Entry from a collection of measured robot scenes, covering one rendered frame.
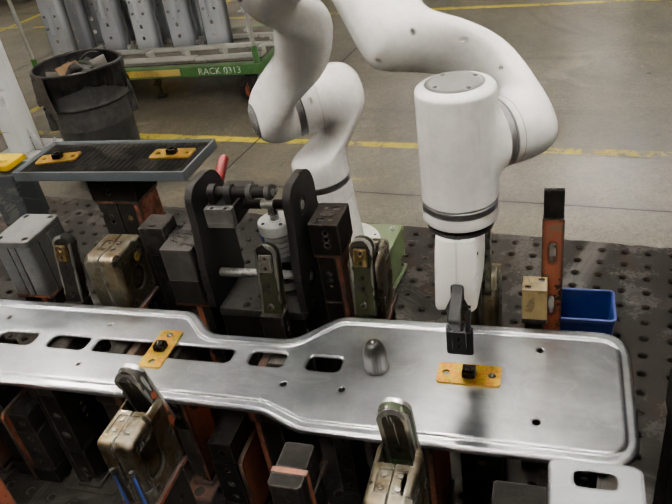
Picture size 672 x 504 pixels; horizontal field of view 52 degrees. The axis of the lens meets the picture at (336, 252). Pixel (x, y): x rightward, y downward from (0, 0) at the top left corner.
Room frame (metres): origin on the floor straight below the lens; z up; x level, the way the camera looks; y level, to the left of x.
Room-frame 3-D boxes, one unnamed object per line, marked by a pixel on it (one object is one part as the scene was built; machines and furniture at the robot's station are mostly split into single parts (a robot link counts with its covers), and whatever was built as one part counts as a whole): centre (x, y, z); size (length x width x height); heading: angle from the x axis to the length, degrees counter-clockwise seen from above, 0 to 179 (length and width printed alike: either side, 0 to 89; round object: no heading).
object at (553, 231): (0.77, -0.30, 0.95); 0.03 x 0.01 x 0.50; 69
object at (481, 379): (0.67, -0.15, 1.01); 0.08 x 0.04 x 0.01; 69
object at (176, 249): (1.03, 0.25, 0.89); 0.13 x 0.11 x 0.38; 159
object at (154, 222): (1.07, 0.30, 0.90); 0.05 x 0.05 x 0.40; 69
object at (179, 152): (1.20, 0.27, 1.17); 0.08 x 0.04 x 0.01; 71
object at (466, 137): (0.67, -0.15, 1.34); 0.09 x 0.08 x 0.13; 109
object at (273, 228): (0.99, 0.12, 0.94); 0.18 x 0.13 x 0.49; 69
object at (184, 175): (1.23, 0.38, 1.16); 0.37 x 0.14 x 0.02; 69
